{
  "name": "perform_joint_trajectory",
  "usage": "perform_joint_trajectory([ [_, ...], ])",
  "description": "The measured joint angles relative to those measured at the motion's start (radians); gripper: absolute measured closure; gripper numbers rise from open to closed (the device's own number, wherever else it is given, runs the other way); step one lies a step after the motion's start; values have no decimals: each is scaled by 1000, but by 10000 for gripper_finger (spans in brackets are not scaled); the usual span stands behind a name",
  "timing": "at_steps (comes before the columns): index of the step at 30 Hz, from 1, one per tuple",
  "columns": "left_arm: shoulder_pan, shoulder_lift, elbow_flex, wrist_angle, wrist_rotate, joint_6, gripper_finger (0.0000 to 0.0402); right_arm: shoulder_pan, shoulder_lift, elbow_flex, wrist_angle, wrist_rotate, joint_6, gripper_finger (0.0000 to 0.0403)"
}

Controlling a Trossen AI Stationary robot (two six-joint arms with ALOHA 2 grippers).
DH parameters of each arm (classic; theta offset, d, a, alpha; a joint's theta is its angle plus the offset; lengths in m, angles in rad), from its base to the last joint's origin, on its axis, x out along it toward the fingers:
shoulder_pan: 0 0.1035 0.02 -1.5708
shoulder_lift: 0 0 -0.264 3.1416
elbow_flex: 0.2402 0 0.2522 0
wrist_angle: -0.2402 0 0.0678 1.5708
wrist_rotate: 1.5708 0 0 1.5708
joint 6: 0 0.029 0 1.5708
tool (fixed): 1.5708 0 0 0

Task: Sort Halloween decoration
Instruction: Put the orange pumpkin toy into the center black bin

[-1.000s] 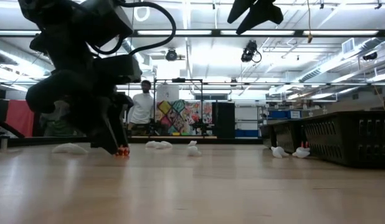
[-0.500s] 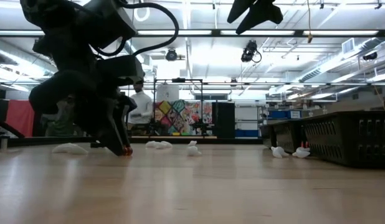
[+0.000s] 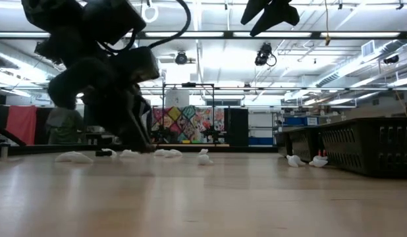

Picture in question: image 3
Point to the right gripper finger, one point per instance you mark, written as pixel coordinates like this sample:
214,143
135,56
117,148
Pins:
256,8
284,11

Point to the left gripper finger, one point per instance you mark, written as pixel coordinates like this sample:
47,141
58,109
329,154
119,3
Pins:
142,112
118,118

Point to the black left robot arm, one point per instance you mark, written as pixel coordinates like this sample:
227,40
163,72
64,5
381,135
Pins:
108,19

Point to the overhead rig light bar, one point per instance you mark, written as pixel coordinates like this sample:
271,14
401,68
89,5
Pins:
315,34

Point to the colourful patchwork quilt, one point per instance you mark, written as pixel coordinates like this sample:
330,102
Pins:
190,121

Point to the person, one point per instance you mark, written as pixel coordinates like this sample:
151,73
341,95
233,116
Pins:
65,128

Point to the red cloth panel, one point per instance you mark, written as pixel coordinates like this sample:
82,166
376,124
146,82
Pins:
21,125

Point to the grey air vent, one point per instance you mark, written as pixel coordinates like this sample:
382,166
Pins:
368,49

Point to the black cabinet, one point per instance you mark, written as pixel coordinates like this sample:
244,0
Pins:
238,128

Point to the blue storage bins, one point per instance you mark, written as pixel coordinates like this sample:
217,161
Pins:
295,121

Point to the black ceiling fixture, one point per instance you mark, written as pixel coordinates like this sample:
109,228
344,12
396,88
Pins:
391,60

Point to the blue storage box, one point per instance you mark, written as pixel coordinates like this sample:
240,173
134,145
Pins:
261,141

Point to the black perforated plastic basket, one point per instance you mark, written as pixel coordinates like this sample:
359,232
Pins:
371,148
287,143
309,145

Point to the black ceiling camera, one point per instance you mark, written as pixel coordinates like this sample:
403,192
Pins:
263,54

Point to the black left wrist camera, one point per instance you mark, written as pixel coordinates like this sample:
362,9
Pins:
141,64

